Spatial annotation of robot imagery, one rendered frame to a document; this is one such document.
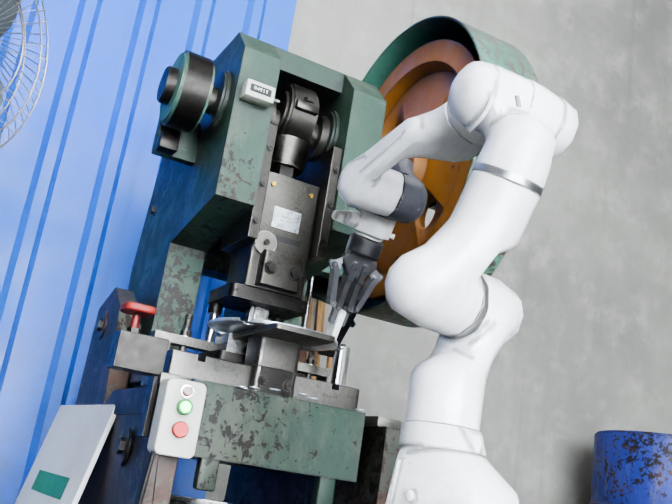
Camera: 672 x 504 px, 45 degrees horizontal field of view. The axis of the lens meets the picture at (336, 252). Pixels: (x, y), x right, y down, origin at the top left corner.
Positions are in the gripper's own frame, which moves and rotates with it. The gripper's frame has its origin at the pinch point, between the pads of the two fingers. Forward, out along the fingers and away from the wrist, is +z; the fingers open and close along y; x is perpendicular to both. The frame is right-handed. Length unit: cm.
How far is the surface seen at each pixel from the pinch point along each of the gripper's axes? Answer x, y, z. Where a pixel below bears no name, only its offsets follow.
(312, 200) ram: 26.1, -3.9, -22.3
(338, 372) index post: 4.1, 7.2, 11.4
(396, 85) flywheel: 62, 24, -59
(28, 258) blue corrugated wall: 131, -49, 34
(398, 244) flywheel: 33.5, 27.1, -18.0
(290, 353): 1.3, -7.2, 9.0
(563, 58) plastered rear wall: 204, 179, -122
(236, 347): 13.5, -14.5, 13.9
